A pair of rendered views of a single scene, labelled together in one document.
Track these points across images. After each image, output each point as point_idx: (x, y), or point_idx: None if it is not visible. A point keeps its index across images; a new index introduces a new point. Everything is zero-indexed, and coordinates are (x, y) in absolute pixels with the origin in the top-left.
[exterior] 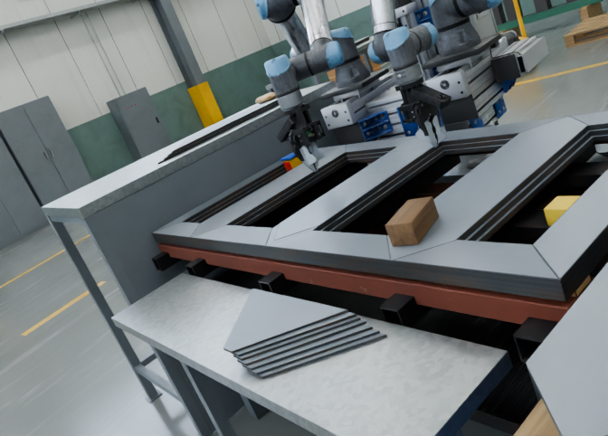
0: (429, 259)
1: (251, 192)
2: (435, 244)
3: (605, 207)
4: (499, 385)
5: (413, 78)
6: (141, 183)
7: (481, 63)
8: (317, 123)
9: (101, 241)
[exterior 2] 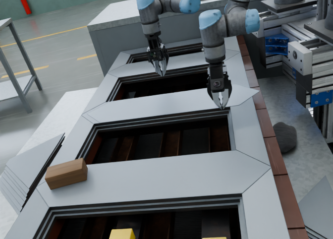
0: (28, 206)
1: (179, 52)
2: (46, 199)
3: None
4: None
5: (209, 57)
6: (123, 22)
7: None
8: (159, 50)
9: (95, 45)
